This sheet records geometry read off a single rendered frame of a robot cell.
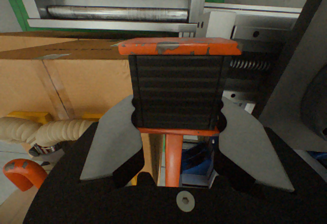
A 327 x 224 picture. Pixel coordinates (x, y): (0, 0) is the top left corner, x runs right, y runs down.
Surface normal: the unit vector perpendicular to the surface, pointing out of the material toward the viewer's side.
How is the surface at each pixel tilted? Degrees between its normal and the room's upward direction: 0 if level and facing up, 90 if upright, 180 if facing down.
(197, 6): 0
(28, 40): 0
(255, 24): 0
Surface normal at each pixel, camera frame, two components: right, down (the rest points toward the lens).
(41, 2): 1.00, 0.06
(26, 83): -0.07, 0.50
